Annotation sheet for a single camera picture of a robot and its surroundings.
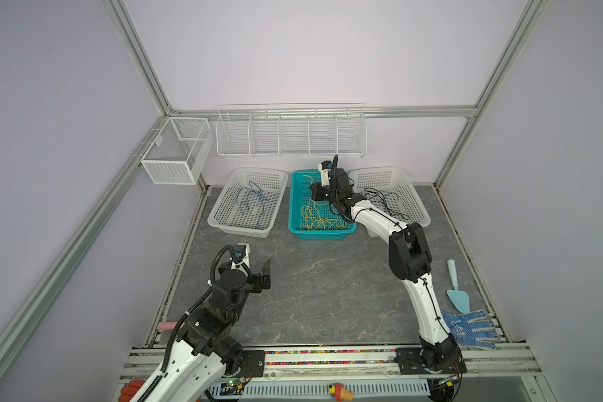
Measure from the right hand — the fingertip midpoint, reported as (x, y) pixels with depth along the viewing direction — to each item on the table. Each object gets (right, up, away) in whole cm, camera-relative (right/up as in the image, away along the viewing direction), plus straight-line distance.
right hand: (310, 186), depth 99 cm
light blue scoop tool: (+52, -40, -12) cm, 66 cm away
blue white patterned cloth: (+48, -47, -20) cm, 70 cm away
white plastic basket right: (+38, +1, +21) cm, 44 cm away
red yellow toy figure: (+8, -59, -32) cm, 67 cm away
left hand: (-17, -25, -24) cm, 39 cm away
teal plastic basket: (-5, -2, +16) cm, 17 cm away
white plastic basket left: (-28, -6, +16) cm, 32 cm away
